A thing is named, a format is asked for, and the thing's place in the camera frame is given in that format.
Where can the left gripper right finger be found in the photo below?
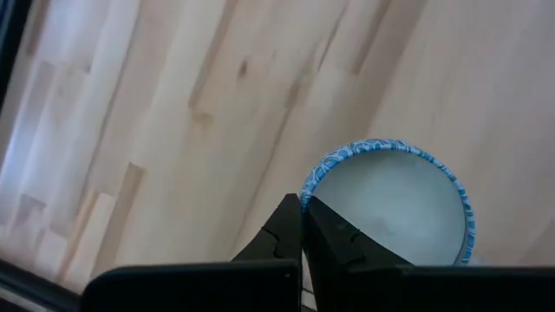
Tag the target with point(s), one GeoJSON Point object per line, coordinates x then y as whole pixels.
{"type": "Point", "coordinates": [347, 268]}

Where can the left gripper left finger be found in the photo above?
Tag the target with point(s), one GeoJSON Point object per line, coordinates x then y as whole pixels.
{"type": "Point", "coordinates": [277, 260]}

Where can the tealight candle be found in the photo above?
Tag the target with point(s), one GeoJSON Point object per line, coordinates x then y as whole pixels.
{"type": "Point", "coordinates": [390, 199]}

